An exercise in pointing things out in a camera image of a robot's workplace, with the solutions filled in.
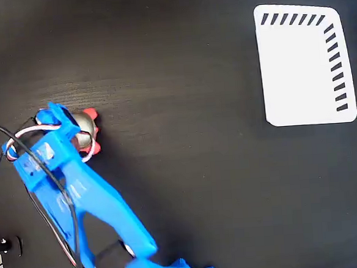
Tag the red turtle toy silver shell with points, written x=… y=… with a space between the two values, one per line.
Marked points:
x=84 y=125

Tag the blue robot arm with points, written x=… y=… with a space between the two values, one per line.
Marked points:
x=87 y=189

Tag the white card with black stripes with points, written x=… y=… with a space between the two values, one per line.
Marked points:
x=296 y=70

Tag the black table clamp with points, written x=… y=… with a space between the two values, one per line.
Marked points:
x=7 y=245

